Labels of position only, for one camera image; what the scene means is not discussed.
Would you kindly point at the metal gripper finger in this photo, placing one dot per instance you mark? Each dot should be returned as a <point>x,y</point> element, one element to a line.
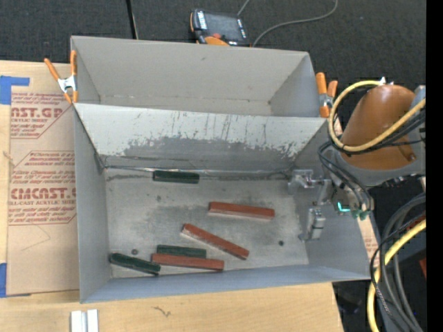
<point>315,224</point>
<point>300,182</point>

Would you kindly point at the red-brown flat block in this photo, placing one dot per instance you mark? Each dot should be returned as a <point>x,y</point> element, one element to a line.
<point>188,262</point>
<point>242,210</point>
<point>216,241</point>

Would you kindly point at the grey metal bin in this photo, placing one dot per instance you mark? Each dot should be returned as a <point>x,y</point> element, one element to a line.
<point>207,140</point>

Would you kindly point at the dark green flat block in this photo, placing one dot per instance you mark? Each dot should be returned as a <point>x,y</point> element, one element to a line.
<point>176,177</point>
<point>135,264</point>
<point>181,251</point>

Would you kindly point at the brown cardboard board red print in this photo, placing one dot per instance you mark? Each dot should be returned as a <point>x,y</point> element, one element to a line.
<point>41,185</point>

